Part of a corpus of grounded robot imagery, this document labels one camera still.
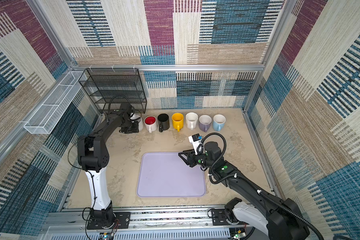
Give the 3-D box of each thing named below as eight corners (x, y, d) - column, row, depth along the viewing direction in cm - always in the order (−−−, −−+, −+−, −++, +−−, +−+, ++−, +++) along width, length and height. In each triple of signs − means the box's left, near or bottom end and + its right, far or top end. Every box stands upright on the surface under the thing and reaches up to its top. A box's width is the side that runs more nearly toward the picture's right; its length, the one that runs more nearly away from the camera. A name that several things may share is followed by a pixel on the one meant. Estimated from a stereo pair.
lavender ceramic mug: (199, 134, 108) (200, 127, 101) (198, 122, 115) (198, 114, 108) (211, 134, 107) (213, 127, 101) (209, 122, 115) (211, 114, 108)
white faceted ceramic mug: (186, 135, 107) (186, 125, 99) (185, 122, 115) (186, 112, 106) (197, 135, 107) (199, 125, 99) (196, 122, 115) (197, 112, 106)
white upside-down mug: (144, 135, 108) (142, 127, 101) (147, 122, 115) (145, 115, 108) (156, 135, 108) (154, 127, 101) (158, 122, 115) (156, 115, 108)
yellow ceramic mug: (172, 133, 109) (171, 124, 101) (173, 121, 116) (172, 112, 108) (183, 133, 109) (183, 124, 101) (183, 121, 116) (183, 112, 108)
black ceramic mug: (158, 134, 109) (156, 125, 101) (159, 122, 116) (158, 113, 108) (169, 134, 109) (168, 125, 101) (169, 122, 116) (169, 113, 108)
